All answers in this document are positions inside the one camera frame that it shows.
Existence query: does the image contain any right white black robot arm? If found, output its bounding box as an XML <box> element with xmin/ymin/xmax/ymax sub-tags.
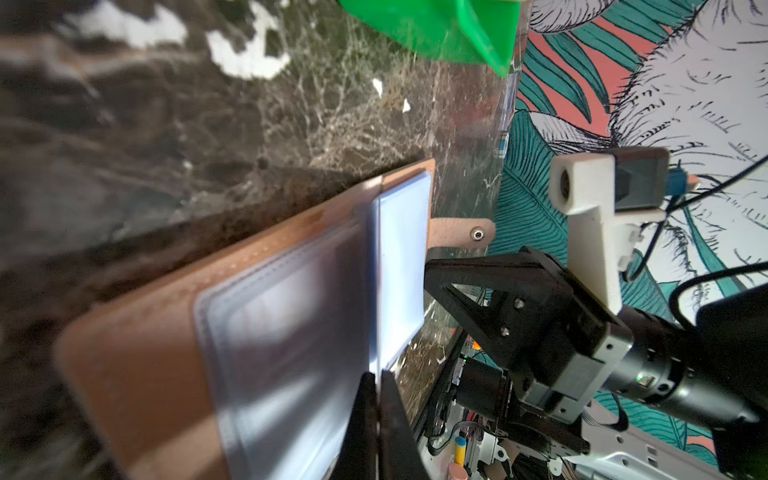
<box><xmin>424</xmin><ymin>248</ymin><xmax>767</xmax><ymax>479</ymax></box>

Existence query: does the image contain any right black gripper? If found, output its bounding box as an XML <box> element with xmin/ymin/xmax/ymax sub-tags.
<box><xmin>424</xmin><ymin>247</ymin><xmax>632</xmax><ymax>423</ymax></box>

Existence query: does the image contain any tan leather card holder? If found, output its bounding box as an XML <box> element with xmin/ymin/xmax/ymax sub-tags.
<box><xmin>53</xmin><ymin>160</ymin><xmax>496</xmax><ymax>479</ymax></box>

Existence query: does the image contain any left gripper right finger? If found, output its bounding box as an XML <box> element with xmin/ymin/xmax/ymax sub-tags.
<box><xmin>379</xmin><ymin>370</ymin><xmax>429</xmax><ymax>480</ymax></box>

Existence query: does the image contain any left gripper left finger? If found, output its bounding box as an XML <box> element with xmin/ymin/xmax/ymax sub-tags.
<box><xmin>330</xmin><ymin>372</ymin><xmax>378</xmax><ymax>480</ymax></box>

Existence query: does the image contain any green plastic card tray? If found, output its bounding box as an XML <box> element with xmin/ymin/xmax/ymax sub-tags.
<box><xmin>340</xmin><ymin>0</ymin><xmax>523</xmax><ymax>77</ymax></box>

